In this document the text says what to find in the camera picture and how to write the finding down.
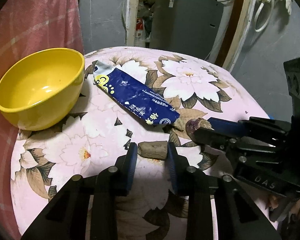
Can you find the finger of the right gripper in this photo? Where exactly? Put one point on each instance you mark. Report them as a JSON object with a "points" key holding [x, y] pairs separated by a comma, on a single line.
{"points": [[211, 138], [223, 125]]}

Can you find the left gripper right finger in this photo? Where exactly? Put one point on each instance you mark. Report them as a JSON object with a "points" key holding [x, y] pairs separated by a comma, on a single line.
{"points": [[238, 217]]}

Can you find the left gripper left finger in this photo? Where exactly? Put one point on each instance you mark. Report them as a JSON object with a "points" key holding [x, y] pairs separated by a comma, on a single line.
{"points": [[94, 197]]}

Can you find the purple brown peel scrap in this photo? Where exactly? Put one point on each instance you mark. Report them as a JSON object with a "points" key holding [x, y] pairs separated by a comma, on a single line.
{"points": [[195, 124]]}

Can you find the brown cork-like scrap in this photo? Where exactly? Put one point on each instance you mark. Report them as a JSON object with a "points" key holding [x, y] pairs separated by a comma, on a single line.
{"points": [[153, 149]]}

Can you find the blue milk powder sachet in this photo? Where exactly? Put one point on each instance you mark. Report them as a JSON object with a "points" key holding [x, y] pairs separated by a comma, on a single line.
{"points": [[133, 95]]}

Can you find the right hand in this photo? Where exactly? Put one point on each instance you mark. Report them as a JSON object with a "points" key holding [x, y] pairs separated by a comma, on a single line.
{"points": [[280, 208]]}

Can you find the pink floral tablecloth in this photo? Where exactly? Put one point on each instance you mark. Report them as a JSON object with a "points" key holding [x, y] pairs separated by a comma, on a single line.
{"points": [[98, 130]]}

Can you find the grey refrigerator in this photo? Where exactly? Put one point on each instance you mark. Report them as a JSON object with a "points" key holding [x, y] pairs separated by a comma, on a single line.
{"points": [[186, 26]]}

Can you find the red white sack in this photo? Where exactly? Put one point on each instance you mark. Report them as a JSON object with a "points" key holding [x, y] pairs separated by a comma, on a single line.
{"points": [[140, 35]]}

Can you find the yellow bowl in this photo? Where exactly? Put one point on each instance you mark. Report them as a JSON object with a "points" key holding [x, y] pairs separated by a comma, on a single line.
{"points": [[40, 90]]}

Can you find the red plaid cloth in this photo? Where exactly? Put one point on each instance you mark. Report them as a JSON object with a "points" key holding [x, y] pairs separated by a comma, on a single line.
{"points": [[28, 26]]}

